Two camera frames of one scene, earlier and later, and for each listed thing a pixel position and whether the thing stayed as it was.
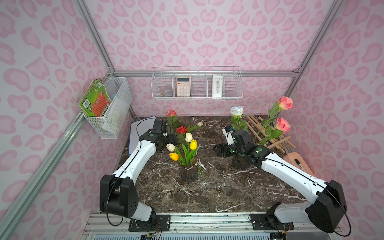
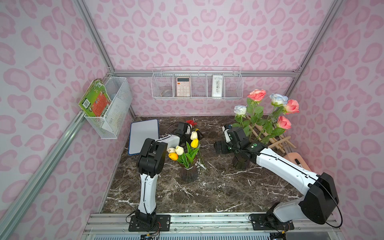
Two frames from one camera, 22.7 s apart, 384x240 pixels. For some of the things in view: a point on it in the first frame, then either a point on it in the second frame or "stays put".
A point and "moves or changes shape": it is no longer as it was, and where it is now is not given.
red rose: x=182 y=129 moves or changes shape
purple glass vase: x=239 y=162 stays put
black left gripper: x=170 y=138 to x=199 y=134
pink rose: x=282 y=126 stays put
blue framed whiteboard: x=137 y=128 stays put
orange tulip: x=174 y=156 stays put
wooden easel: x=267 y=134 stays put
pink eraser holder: x=290 y=158 stays put
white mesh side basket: x=119 y=90 stays put
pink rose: x=171 y=119 to x=254 y=97
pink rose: x=284 y=103 to x=291 y=107
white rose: x=200 y=124 to x=277 y=100
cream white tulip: x=188 y=137 moves or changes shape
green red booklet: x=96 y=101 stays put
